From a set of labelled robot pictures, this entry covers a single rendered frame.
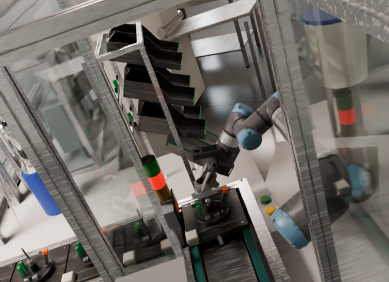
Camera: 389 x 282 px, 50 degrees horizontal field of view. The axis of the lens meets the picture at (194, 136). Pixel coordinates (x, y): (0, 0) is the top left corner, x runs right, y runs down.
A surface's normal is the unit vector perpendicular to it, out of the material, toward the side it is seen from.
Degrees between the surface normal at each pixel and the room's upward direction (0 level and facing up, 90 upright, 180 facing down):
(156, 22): 90
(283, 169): 0
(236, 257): 0
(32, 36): 90
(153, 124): 90
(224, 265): 0
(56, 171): 90
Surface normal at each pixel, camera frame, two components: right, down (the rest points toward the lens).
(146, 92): -0.03, 0.51
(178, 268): -0.30, -0.82
